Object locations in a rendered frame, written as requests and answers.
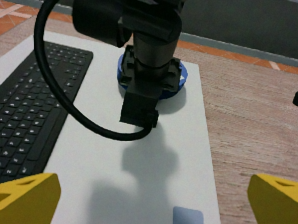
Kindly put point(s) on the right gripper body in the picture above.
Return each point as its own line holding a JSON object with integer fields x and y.
{"x": 169, "y": 73}

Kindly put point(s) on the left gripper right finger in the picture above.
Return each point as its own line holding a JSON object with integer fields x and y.
{"x": 273, "y": 200}

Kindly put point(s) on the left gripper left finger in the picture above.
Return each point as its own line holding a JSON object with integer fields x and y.
{"x": 30, "y": 200}

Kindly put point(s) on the blue component reel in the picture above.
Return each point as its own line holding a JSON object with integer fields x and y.
{"x": 183, "y": 77}

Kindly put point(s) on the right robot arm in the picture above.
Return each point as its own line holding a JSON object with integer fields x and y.
{"x": 156, "y": 29}

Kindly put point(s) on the black keyboard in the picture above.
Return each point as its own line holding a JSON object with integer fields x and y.
{"x": 31, "y": 117}

